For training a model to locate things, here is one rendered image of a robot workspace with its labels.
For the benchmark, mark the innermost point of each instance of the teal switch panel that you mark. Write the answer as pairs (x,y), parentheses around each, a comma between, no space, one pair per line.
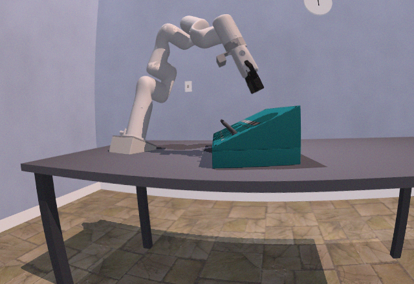
(274,141)

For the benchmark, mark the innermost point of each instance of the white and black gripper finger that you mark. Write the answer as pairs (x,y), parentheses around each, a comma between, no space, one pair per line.
(255,80)
(249,84)

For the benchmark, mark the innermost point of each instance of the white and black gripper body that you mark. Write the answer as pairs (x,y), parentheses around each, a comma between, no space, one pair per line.
(240,54)

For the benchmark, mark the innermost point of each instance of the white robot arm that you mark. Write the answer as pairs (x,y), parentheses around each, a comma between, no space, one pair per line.
(224,31)

